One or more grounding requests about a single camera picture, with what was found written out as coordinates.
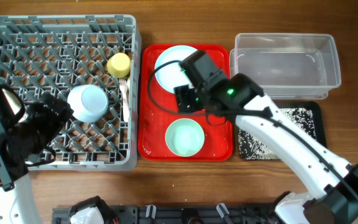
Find green bowl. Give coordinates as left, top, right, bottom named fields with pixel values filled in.
left=165, top=118, right=205, bottom=157

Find white plastic spoon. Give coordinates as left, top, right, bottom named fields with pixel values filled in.
left=127, top=77, right=131, bottom=94

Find white plastic fork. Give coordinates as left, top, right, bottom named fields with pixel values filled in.
left=119, top=78, right=129, bottom=123

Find rice and food scraps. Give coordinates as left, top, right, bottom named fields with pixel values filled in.
left=238, top=108, right=317, bottom=161

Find yellow plastic cup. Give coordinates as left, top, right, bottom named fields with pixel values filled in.
left=106, top=53, right=131, bottom=78

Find light blue small bowl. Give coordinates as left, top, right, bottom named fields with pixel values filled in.
left=67, top=85, right=109, bottom=123

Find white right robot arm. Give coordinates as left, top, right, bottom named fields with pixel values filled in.
left=186, top=72, right=358, bottom=223

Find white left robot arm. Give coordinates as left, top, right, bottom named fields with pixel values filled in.
left=0, top=84, right=73, bottom=223

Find black waste tray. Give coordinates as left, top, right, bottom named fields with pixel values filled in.
left=234, top=101, right=329, bottom=161

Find grey dishwasher rack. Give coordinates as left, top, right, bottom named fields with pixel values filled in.
left=0, top=14, right=142, bottom=172

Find light blue plate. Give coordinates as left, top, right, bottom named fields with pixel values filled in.
left=155, top=45, right=197, bottom=93

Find red plastic tray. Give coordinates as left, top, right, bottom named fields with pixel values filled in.
left=137, top=44, right=234, bottom=162

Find clear plastic bin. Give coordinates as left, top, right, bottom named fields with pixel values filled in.
left=230, top=33, right=342, bottom=100

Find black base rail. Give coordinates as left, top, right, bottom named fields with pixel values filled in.
left=52, top=196, right=282, bottom=224

